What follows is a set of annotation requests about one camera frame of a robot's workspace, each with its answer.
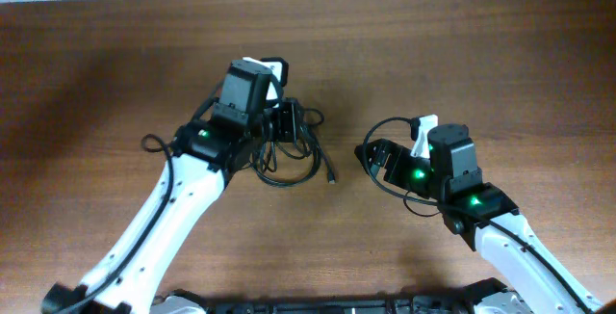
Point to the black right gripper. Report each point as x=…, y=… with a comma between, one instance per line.
x=395, y=160

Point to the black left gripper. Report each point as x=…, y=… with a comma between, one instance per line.
x=286, y=118

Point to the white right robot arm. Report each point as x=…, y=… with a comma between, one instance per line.
x=491, y=224

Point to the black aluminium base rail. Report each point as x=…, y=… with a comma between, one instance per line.
x=488, y=296

